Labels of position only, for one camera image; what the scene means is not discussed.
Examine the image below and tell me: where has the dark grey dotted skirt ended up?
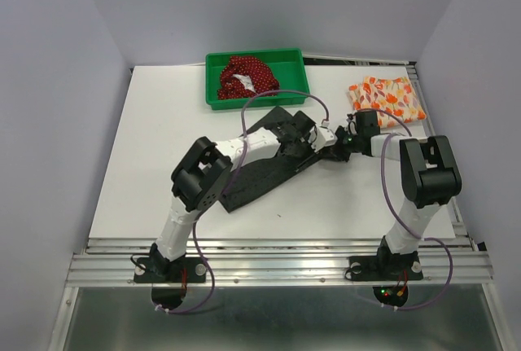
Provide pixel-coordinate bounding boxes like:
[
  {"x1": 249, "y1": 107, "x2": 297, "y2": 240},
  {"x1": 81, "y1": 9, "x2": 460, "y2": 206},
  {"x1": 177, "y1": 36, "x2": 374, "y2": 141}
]
[{"x1": 220, "y1": 107, "x2": 326, "y2": 213}]

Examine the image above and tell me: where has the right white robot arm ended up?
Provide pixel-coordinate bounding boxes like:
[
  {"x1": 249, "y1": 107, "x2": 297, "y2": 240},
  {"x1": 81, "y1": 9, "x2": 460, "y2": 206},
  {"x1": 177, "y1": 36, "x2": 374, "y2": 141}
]
[{"x1": 320, "y1": 108, "x2": 462, "y2": 282}]

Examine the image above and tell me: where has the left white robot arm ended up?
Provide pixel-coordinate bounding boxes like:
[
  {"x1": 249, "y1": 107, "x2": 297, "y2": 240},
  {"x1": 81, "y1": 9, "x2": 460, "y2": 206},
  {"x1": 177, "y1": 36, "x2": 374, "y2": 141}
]
[{"x1": 133, "y1": 107, "x2": 317, "y2": 283}]

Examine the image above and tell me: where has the folded orange floral skirt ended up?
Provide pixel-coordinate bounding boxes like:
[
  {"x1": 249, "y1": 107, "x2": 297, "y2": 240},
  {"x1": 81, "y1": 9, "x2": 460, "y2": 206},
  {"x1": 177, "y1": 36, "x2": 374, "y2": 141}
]
[{"x1": 347, "y1": 76, "x2": 427, "y2": 128}]

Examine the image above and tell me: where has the red polka dot skirt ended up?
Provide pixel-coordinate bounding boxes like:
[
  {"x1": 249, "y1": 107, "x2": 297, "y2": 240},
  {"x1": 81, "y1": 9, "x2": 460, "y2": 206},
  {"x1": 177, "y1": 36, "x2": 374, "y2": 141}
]
[{"x1": 217, "y1": 55, "x2": 280, "y2": 100}]

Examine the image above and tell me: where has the green plastic tray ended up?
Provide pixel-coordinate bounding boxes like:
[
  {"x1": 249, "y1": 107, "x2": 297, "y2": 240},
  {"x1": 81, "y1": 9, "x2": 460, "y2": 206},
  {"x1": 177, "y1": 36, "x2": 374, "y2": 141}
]
[{"x1": 205, "y1": 48, "x2": 309, "y2": 111}]

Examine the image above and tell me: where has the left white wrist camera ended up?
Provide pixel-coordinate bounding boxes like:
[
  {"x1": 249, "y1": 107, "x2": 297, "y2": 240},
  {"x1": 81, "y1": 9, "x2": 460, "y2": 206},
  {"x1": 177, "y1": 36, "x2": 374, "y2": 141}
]
[{"x1": 308, "y1": 126, "x2": 337, "y2": 153}]

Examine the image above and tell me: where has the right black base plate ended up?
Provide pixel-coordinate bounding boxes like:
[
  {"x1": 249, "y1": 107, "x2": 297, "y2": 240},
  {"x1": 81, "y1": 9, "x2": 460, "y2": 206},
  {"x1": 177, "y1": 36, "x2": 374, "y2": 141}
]
[{"x1": 349, "y1": 255, "x2": 423, "y2": 282}]

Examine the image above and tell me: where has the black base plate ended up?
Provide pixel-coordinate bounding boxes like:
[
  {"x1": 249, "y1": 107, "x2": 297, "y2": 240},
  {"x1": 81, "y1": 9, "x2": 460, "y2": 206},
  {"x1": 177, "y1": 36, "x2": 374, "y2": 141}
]
[
  {"x1": 349, "y1": 255, "x2": 423, "y2": 282},
  {"x1": 131, "y1": 257, "x2": 207, "y2": 284}
]

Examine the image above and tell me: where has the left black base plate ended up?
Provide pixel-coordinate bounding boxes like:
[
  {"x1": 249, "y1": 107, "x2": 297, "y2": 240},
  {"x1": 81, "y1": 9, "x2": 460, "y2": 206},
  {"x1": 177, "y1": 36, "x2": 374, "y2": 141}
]
[{"x1": 131, "y1": 257, "x2": 207, "y2": 284}]

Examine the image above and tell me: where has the aluminium rail frame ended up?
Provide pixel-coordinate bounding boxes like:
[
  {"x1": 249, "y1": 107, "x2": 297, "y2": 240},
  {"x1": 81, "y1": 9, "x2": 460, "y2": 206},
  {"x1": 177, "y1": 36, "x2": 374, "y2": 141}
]
[{"x1": 49, "y1": 227, "x2": 516, "y2": 350}]

